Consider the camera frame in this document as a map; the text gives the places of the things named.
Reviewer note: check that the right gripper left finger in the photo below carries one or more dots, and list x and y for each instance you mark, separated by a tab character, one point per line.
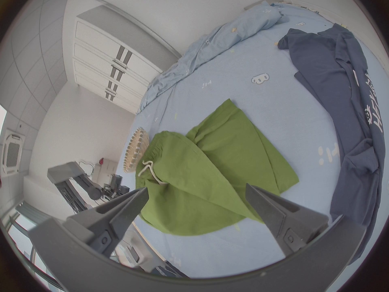
115	217

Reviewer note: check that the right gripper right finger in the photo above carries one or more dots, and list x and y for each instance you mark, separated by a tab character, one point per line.
273	217

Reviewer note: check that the green shorts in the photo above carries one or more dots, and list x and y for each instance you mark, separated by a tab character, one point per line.
206	169

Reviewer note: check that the round woven basket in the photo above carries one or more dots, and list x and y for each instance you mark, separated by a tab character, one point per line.
136	151

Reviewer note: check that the window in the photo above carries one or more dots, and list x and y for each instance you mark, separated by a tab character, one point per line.
21	228

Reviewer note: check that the white ceiling air conditioner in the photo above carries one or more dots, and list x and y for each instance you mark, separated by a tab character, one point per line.
13	152

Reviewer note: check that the dark blue printed T-shirt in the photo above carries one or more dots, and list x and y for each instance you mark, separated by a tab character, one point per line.
334	81

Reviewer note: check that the white wardrobe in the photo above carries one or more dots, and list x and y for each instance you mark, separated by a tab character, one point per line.
97	56

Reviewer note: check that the pale blue quilt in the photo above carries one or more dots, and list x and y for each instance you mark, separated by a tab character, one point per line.
197	53

